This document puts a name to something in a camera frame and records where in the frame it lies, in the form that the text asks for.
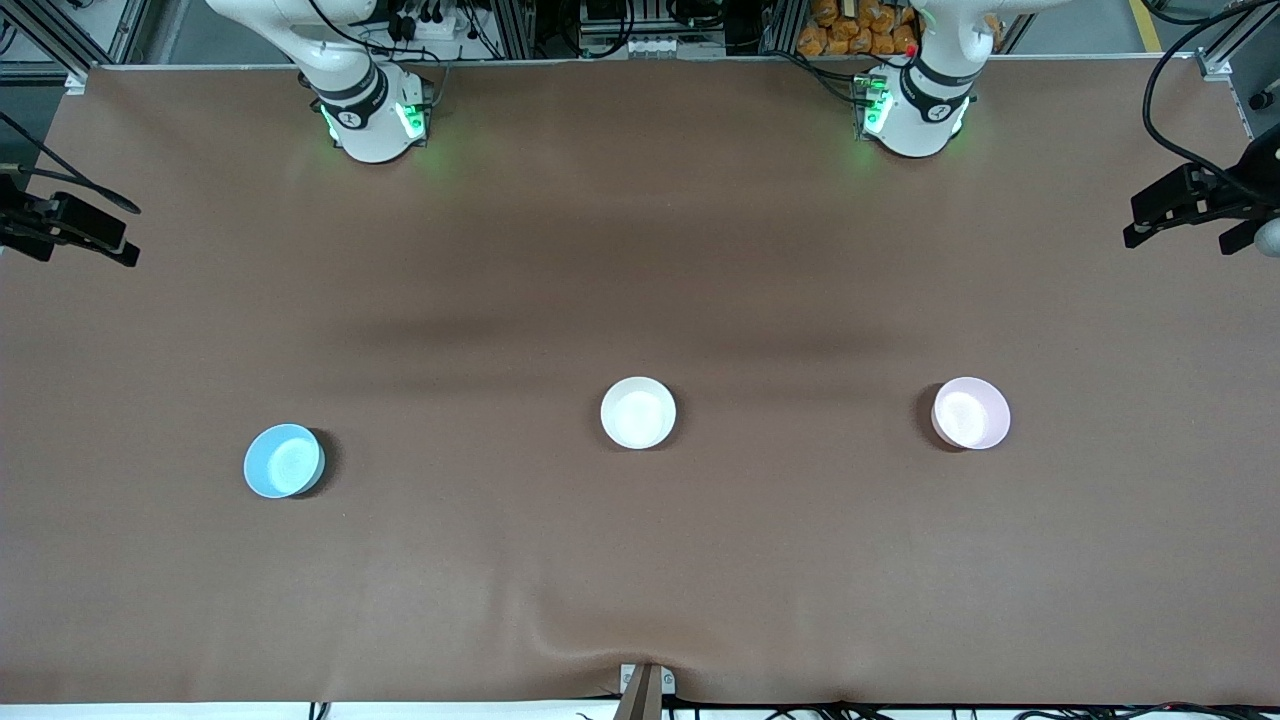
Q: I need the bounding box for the light pink bowl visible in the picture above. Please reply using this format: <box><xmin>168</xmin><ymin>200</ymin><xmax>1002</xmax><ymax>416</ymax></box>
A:
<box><xmin>931</xmin><ymin>377</ymin><xmax>1012</xmax><ymax>451</ymax></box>

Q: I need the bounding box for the light blue bowl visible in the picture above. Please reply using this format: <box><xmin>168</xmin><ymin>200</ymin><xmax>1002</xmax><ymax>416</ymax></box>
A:
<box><xmin>243</xmin><ymin>423</ymin><xmax>326</xmax><ymax>499</ymax></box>

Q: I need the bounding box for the white bowl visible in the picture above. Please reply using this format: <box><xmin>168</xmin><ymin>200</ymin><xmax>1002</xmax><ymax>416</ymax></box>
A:
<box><xmin>600</xmin><ymin>376</ymin><xmax>677</xmax><ymax>450</ymax></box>

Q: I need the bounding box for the orange snack bag pile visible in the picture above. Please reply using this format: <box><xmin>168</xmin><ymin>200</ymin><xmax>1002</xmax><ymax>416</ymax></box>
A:
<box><xmin>797</xmin><ymin>0</ymin><xmax>921</xmax><ymax>58</ymax></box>

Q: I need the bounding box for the white power strip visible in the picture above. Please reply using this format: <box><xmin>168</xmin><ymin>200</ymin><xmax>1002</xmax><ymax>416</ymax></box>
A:
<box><xmin>385</xmin><ymin>0</ymin><xmax>471</xmax><ymax>43</ymax></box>

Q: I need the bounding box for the brown table cover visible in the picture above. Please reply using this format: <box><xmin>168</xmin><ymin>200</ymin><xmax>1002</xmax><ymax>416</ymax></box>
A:
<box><xmin>0</xmin><ymin>55</ymin><xmax>1280</xmax><ymax>706</ymax></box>

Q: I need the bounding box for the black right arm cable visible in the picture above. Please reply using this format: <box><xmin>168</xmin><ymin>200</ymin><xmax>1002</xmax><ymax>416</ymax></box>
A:
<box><xmin>0</xmin><ymin>112</ymin><xmax>143</xmax><ymax>216</ymax></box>

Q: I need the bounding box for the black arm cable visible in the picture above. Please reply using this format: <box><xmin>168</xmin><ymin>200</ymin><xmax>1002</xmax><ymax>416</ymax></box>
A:
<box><xmin>1143</xmin><ymin>0</ymin><xmax>1280</xmax><ymax>201</ymax></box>
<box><xmin>0</xmin><ymin>112</ymin><xmax>143</xmax><ymax>216</ymax></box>

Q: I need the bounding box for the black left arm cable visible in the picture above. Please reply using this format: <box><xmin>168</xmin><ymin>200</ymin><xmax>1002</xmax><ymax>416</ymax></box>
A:
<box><xmin>1143</xmin><ymin>0</ymin><xmax>1280</xmax><ymax>201</ymax></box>

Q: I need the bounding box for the aluminium frame corner beam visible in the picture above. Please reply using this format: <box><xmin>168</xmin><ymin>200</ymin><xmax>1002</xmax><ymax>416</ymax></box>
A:
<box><xmin>1195</xmin><ymin>45</ymin><xmax>1280</xmax><ymax>141</ymax></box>

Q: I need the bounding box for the aluminium frame diagonal beam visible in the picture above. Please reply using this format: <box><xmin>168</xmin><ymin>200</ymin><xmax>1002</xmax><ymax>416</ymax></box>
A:
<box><xmin>0</xmin><ymin>0</ymin><xmax>151</xmax><ymax>83</ymax></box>

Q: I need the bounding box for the aluminium frame post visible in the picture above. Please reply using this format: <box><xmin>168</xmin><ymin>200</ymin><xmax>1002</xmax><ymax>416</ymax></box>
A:
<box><xmin>493</xmin><ymin>0</ymin><xmax>537</xmax><ymax>59</ymax></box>
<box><xmin>763</xmin><ymin>0</ymin><xmax>804</xmax><ymax>57</ymax></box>

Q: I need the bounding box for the silver metal mount bracket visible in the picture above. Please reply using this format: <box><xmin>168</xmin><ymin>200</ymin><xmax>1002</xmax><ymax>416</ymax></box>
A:
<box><xmin>619</xmin><ymin>663</ymin><xmax>677</xmax><ymax>696</ymax></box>

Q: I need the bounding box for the brown camera mount bar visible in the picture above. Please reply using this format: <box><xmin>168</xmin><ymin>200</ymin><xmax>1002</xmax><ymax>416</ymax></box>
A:
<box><xmin>612</xmin><ymin>664</ymin><xmax>664</xmax><ymax>720</ymax></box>

